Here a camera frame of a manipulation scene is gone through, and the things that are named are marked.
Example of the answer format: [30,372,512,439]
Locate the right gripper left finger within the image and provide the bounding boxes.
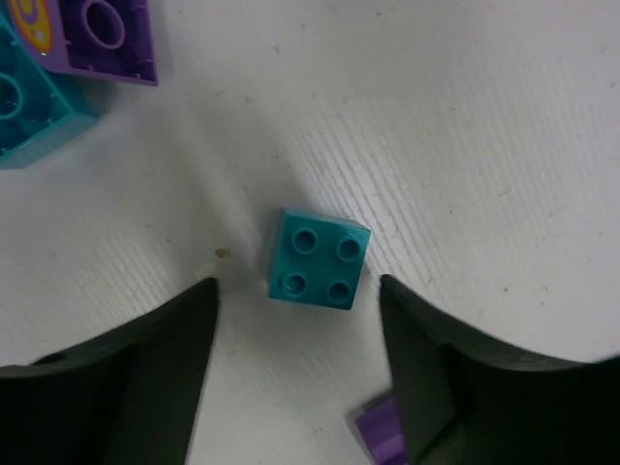
[1,278,219,464]

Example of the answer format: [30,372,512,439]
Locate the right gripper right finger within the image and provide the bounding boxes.
[379,275,619,464]

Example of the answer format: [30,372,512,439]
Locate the purple square lego brick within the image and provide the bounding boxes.
[354,391,409,465]

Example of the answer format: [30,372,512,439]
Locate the small teal lego brick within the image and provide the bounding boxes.
[267,208,371,310]

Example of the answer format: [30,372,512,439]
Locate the teal two-by-three lego brick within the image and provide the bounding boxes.
[1,5,99,170]

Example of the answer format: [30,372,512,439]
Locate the purple orange flat lego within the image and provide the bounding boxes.
[3,0,158,86]

